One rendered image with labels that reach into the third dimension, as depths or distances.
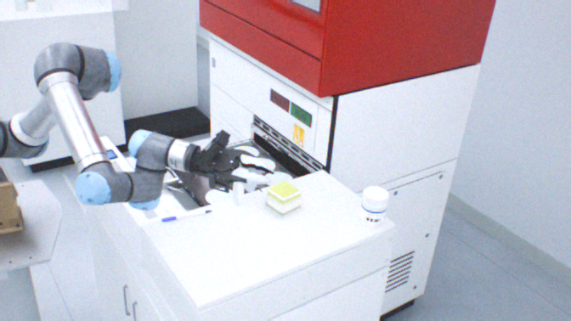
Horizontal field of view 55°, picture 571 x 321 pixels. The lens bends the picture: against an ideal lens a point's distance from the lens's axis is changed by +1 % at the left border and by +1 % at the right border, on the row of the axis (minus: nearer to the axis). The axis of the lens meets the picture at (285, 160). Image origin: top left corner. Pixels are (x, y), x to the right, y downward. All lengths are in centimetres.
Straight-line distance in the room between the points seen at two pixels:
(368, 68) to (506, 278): 170
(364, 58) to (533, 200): 169
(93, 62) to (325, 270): 83
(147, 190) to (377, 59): 82
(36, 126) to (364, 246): 102
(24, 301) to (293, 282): 95
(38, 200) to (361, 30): 116
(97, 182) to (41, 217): 60
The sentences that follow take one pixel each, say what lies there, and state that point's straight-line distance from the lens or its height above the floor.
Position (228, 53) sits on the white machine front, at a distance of 219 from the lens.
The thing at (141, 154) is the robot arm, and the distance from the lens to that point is 138.
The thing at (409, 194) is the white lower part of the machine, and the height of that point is 72.
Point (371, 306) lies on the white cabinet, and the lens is 173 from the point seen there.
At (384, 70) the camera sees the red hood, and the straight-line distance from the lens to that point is 178.
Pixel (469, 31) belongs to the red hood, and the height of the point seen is 135.
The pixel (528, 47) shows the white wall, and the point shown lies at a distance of 300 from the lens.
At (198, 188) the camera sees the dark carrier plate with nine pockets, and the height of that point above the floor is 90.
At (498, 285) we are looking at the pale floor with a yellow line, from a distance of 305.
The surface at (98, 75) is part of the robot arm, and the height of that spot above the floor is 130.
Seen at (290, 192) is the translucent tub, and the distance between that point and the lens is 153.
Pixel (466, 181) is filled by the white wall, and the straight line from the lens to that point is 339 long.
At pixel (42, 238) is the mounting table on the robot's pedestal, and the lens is 179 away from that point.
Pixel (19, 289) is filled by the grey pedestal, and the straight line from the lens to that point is 196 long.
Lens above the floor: 187
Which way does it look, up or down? 30 degrees down
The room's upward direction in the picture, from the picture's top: 4 degrees clockwise
